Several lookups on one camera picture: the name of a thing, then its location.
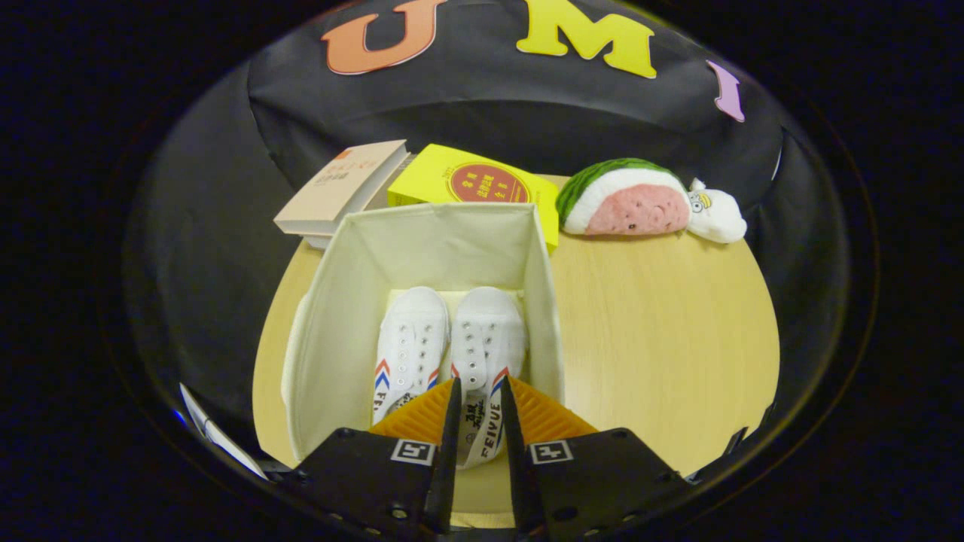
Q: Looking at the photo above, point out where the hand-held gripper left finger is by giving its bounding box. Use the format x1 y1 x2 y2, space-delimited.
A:
290 376 462 539

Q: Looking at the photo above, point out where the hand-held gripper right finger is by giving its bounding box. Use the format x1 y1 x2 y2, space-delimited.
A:
501 375 694 542

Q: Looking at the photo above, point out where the white canvas shoe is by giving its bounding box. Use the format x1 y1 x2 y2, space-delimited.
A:
372 286 451 425
450 286 528 470

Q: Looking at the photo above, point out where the cream fabric storage box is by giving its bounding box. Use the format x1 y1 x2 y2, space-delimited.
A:
281 202 566 464

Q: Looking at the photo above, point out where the watermelon slice plush toy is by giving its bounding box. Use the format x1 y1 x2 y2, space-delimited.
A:
556 157 691 236

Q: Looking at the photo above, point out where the small white plush toy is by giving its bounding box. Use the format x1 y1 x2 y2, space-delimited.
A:
685 178 748 245

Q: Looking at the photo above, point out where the beige paperback book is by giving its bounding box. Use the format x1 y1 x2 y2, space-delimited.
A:
273 139 409 238

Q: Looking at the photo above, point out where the yellow book with red circle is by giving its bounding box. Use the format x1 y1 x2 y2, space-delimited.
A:
387 143 560 253

